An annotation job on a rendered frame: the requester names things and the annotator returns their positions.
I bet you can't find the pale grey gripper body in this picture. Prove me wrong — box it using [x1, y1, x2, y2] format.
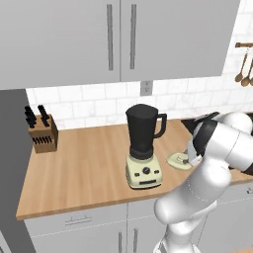
[187, 137, 204, 166]

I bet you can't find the cream blender lid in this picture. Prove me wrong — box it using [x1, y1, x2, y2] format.
[166, 151, 194, 172]

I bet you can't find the cream blender base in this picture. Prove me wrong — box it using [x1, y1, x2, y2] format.
[125, 152, 164, 191]

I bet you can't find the black blender jar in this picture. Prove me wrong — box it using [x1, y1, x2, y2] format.
[125, 104, 168, 161]

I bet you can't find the black hob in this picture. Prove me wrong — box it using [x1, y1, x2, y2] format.
[180, 112, 253, 174]

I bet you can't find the narrow grey drawer front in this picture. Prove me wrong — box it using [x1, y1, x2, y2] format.
[126, 197, 166, 221]

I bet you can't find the grey base cupboard run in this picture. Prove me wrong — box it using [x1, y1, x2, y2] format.
[192, 182, 253, 253]

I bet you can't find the wooden hanging spoon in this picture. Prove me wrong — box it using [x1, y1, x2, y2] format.
[234, 47, 249, 84]
[240, 58, 253, 88]

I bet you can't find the grey base cupboard door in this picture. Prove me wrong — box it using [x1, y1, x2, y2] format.
[126, 215, 170, 253]
[30, 220, 128, 253]

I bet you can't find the brown wooden knife block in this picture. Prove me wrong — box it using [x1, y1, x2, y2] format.
[27, 114, 59, 154]

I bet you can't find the wide grey drawer front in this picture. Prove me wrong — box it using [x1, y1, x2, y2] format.
[24, 203, 129, 239]

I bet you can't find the grey tall cabinet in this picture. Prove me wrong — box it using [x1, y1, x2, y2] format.
[0, 88, 38, 253]

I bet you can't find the grey wall socket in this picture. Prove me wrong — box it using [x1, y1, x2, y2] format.
[139, 80, 154, 97]

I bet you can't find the grey base cupboard handle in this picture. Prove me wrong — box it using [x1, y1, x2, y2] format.
[117, 230, 124, 253]
[132, 227, 139, 253]

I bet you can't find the grey wall cupboard door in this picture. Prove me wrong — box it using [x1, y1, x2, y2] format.
[0, 0, 122, 91]
[120, 0, 242, 83]

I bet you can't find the wooden tool rail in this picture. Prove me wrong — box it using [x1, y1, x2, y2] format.
[234, 42, 253, 49]

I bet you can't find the grey bar cupboard handle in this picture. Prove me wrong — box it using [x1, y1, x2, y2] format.
[106, 3, 115, 71]
[128, 3, 138, 70]

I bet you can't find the grey drawer handle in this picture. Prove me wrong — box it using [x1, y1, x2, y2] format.
[64, 214, 93, 227]

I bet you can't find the black knife handle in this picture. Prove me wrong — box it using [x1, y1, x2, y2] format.
[24, 105, 38, 129]
[37, 104, 50, 128]

